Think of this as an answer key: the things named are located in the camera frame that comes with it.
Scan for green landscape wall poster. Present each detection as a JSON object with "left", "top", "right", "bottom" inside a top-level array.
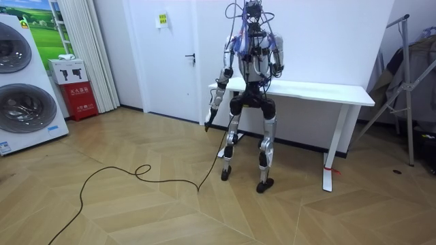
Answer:
[{"left": 0, "top": 0, "right": 74, "bottom": 71}]

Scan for grey metal clothes rack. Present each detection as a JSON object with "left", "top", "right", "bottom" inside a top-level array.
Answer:
[{"left": 354, "top": 14, "right": 436, "bottom": 167}]

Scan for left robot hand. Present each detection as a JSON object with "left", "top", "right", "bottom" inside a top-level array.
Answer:
[{"left": 204, "top": 108, "right": 219, "bottom": 133}]

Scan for robot legs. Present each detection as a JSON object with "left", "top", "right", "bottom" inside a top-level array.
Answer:
[{"left": 220, "top": 81, "right": 277, "bottom": 195}]

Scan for black floor cable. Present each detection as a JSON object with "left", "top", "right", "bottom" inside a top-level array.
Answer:
[{"left": 47, "top": 114, "right": 236, "bottom": 245}]

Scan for white washing machine tower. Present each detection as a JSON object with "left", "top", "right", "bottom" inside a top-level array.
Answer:
[{"left": 0, "top": 13, "right": 70, "bottom": 157}]

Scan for red fire equipment cabinet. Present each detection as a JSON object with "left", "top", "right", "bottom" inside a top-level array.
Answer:
[{"left": 59, "top": 80, "right": 100, "bottom": 123}]

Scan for white door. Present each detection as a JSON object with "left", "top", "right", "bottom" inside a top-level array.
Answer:
[{"left": 126, "top": 0, "right": 202, "bottom": 124}]

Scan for grey hanging clothes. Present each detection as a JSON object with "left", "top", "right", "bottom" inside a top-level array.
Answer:
[{"left": 369, "top": 27, "right": 436, "bottom": 124}]

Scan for robot body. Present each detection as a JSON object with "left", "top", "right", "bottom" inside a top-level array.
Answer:
[{"left": 234, "top": 0, "right": 285, "bottom": 86}]

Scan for cable bundle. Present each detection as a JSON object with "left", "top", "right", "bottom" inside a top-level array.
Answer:
[{"left": 224, "top": 0, "right": 276, "bottom": 27}]

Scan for black box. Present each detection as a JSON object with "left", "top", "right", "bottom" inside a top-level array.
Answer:
[{"left": 413, "top": 130, "right": 436, "bottom": 175}]

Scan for white cardboard box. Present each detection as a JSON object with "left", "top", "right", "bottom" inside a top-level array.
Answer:
[{"left": 47, "top": 58, "right": 89, "bottom": 86}]

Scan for white ladder frame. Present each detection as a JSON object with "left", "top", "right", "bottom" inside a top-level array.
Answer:
[{"left": 49, "top": 0, "right": 73, "bottom": 55}]

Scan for white desk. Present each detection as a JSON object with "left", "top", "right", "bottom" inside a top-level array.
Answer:
[{"left": 208, "top": 76, "right": 376, "bottom": 193}]

